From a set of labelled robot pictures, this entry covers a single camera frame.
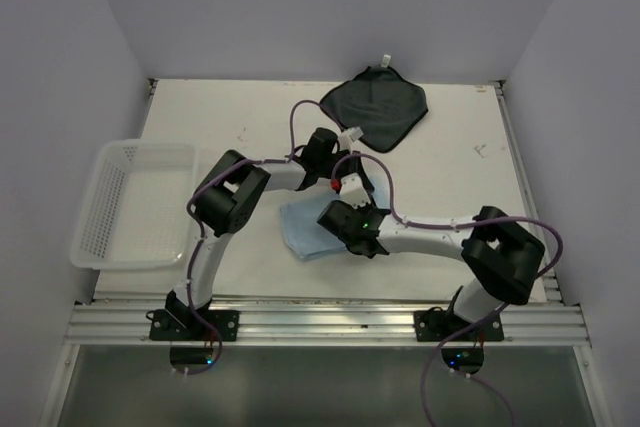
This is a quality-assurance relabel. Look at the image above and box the light blue towel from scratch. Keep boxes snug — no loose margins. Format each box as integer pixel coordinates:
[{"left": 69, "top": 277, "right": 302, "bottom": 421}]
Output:
[{"left": 278, "top": 169, "right": 394, "bottom": 263}]

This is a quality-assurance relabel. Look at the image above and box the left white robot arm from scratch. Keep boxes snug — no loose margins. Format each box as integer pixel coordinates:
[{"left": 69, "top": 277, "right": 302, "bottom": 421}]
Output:
[{"left": 152, "top": 127, "right": 364, "bottom": 340}]

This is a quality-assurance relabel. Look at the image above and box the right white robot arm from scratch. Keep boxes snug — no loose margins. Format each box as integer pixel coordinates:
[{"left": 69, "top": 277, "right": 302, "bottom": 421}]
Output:
[{"left": 317, "top": 200, "right": 545, "bottom": 340}]

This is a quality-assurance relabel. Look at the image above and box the dark grey towel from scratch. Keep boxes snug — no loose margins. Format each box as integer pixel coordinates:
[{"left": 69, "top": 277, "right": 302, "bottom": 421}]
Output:
[{"left": 320, "top": 66, "right": 429, "bottom": 153}]

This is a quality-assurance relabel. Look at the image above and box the white plastic basket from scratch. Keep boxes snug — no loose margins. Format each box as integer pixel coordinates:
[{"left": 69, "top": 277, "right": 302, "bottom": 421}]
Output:
[{"left": 69, "top": 139, "right": 199, "bottom": 271}]

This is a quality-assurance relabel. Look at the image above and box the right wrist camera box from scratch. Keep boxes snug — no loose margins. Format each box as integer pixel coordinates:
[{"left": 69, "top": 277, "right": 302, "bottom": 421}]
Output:
[{"left": 330, "top": 173, "right": 372, "bottom": 208}]

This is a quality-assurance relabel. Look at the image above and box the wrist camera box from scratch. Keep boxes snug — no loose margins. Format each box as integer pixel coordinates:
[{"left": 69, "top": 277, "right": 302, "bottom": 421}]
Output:
[
  {"left": 338, "top": 127, "right": 363, "bottom": 150},
  {"left": 330, "top": 173, "right": 372, "bottom": 208}
]

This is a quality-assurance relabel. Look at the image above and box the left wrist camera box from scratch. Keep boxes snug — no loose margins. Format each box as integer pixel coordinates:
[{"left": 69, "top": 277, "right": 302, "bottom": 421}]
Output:
[{"left": 338, "top": 127, "right": 363, "bottom": 150}]

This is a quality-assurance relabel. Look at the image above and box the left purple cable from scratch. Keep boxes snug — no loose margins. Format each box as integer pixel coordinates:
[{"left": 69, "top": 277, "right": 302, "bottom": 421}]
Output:
[{"left": 185, "top": 99, "right": 346, "bottom": 376}]

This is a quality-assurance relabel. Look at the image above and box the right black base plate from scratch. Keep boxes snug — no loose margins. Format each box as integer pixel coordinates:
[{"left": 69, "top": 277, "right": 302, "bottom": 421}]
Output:
[{"left": 413, "top": 307, "right": 505, "bottom": 342}]

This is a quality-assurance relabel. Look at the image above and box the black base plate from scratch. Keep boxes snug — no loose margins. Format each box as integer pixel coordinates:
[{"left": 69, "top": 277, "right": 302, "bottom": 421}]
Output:
[
  {"left": 413, "top": 307, "right": 505, "bottom": 342},
  {"left": 145, "top": 309, "right": 240, "bottom": 342}
]

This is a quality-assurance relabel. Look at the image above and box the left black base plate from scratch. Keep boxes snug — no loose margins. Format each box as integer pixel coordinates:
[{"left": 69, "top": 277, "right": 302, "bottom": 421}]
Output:
[{"left": 145, "top": 309, "right": 240, "bottom": 342}]

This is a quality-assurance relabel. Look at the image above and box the aluminium mounting rail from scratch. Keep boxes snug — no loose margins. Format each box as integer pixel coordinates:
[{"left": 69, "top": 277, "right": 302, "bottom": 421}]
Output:
[{"left": 64, "top": 297, "right": 590, "bottom": 347}]

